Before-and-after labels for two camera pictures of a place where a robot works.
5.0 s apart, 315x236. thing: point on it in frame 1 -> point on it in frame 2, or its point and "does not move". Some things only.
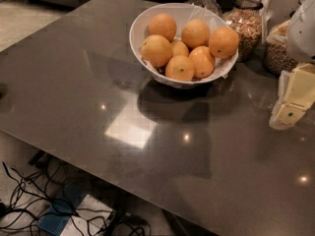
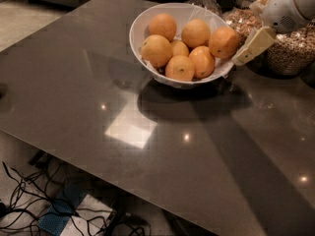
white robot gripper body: x=303 y=36 -> x=282 y=13
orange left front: x=156 y=50 does not move
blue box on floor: x=62 y=208 does not move
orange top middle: x=196 y=32 does not move
